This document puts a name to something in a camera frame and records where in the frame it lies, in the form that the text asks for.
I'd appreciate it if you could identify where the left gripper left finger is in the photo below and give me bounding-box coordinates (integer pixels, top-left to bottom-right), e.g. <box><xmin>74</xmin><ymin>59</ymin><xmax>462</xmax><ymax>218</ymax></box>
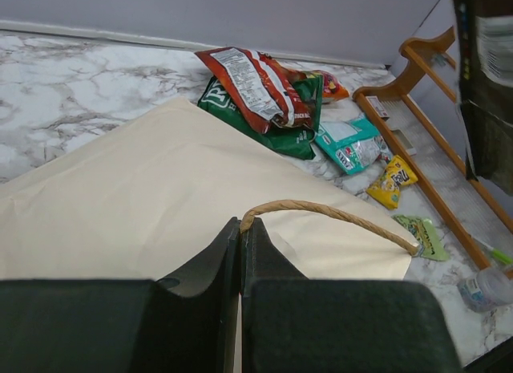
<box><xmin>1</xmin><ymin>218</ymin><xmax>240</xmax><ymax>372</ymax></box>

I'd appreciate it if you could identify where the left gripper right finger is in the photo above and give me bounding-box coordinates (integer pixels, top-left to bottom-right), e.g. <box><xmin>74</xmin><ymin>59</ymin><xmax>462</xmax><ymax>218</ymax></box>
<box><xmin>240</xmin><ymin>219</ymin><xmax>461</xmax><ymax>372</ymax></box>

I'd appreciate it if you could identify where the beige paper bag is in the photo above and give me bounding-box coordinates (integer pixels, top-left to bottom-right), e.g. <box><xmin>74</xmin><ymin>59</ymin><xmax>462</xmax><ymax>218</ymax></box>
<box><xmin>1</xmin><ymin>99</ymin><xmax>418</xmax><ymax>358</ymax></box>

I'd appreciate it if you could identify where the light green snack packet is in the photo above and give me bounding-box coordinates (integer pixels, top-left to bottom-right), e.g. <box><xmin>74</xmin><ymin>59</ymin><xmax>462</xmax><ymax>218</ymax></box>
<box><xmin>393</xmin><ymin>214</ymin><xmax>450</xmax><ymax>262</ymax></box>

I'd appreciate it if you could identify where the green chips bag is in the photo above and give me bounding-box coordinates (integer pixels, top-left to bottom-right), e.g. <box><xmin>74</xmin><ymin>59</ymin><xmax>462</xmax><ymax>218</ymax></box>
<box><xmin>197</xmin><ymin>74</ymin><xmax>323</xmax><ymax>160</ymax></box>

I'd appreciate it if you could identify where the yellow candy bag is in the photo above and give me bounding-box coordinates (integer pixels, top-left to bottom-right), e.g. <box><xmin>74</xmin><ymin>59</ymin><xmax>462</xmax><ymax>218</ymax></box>
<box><xmin>366</xmin><ymin>156</ymin><xmax>418</xmax><ymax>210</ymax></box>

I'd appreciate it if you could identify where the teal snack packet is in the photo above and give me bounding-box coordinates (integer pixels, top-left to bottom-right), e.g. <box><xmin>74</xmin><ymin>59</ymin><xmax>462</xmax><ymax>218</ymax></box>
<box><xmin>315</xmin><ymin>113</ymin><xmax>393</xmax><ymax>175</ymax></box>

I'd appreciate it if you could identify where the red chips bag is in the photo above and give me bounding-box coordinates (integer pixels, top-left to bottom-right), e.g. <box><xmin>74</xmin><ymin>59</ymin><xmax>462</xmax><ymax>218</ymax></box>
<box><xmin>195</xmin><ymin>47</ymin><xmax>307</xmax><ymax>133</ymax></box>

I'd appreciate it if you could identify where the orange colourful candy bag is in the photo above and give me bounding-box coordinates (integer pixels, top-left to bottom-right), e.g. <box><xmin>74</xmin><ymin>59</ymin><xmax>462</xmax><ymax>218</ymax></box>
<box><xmin>307</xmin><ymin>71</ymin><xmax>349</xmax><ymax>104</ymax></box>

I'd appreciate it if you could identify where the small clear plastic cup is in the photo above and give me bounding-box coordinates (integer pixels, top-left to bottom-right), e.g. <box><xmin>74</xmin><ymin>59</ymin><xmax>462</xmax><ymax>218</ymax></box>
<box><xmin>457</xmin><ymin>268</ymin><xmax>512</xmax><ymax>313</ymax></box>

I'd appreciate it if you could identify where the small grey card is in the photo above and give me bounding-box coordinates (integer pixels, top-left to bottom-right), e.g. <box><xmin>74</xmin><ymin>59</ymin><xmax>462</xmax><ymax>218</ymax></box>
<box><xmin>392</xmin><ymin>129</ymin><xmax>417</xmax><ymax>156</ymax></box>

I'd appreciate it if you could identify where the green tipped pen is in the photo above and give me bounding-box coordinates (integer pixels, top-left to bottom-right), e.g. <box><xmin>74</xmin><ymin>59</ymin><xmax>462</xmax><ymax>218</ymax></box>
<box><xmin>480</xmin><ymin>241</ymin><xmax>512</xmax><ymax>266</ymax></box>

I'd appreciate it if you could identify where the small red white box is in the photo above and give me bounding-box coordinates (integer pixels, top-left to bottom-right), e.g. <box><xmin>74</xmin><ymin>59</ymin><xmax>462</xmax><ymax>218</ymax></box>
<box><xmin>366</xmin><ymin>95</ymin><xmax>390</xmax><ymax>120</ymax></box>

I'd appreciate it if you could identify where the wooden tiered rack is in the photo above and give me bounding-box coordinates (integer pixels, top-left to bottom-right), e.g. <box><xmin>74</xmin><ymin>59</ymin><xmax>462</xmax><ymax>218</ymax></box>
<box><xmin>353</xmin><ymin>28</ymin><xmax>512</xmax><ymax>269</ymax></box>

